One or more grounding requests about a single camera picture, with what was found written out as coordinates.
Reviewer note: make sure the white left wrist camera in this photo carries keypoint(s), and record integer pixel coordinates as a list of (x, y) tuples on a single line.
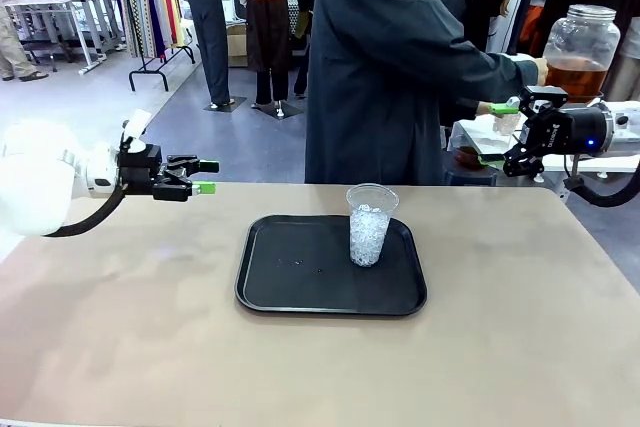
[(136, 132)]

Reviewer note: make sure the dark round stool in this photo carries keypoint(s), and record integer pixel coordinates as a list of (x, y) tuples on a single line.
[(470, 178)]

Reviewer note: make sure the glass drink dispenser jar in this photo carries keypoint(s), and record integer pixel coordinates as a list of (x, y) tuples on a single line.
[(580, 47)]

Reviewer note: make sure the person's left forearm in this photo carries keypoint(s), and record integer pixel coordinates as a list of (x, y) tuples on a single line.
[(462, 109)]

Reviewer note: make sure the dark brown bowl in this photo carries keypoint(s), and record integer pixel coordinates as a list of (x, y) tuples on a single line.
[(467, 159)]

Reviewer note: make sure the clear plastic cup with ice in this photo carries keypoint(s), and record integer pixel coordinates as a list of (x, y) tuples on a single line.
[(370, 242), (506, 124)]

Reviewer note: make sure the white side table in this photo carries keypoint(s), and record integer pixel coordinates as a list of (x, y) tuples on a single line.
[(600, 163)]

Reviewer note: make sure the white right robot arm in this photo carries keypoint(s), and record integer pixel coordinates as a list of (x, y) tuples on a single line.
[(627, 132)]

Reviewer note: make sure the mannequin in dark jacket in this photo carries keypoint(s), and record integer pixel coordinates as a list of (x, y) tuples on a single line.
[(210, 22)]

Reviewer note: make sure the person's right forearm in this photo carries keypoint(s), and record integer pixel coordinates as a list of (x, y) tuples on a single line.
[(500, 69)]

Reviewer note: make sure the cardboard box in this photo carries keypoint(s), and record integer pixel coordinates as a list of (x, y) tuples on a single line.
[(237, 47)]

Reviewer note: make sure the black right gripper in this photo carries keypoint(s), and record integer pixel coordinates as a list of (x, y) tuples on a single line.
[(575, 129)]

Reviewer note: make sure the person's left hand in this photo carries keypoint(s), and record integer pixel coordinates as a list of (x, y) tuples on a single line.
[(483, 108)]

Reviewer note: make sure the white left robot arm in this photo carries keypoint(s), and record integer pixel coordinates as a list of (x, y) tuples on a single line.
[(35, 182)]

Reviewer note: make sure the mannequin in plaid shirt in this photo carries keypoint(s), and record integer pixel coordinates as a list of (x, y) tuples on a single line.
[(267, 22)]

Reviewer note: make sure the person in dark coat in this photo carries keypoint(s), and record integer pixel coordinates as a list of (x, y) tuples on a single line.
[(370, 72)]

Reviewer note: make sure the white tray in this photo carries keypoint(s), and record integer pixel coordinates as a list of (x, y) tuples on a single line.
[(480, 137)]

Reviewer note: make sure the black plastic tray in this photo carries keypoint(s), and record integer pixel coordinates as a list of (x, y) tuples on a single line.
[(300, 287)]

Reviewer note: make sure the person's right hand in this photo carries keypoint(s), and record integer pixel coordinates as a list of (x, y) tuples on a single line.
[(541, 72)]

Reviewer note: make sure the person in beige trousers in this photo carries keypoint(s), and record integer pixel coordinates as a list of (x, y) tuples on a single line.
[(10, 47)]

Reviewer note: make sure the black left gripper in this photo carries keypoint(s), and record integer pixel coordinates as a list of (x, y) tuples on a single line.
[(140, 169)]

